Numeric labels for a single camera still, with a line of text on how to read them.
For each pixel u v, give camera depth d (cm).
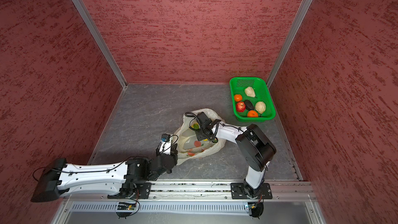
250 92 110
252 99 107
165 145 63
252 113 99
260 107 101
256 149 50
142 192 74
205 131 68
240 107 100
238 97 108
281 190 77
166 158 56
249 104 103
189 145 89
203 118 74
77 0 77
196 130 79
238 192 74
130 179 52
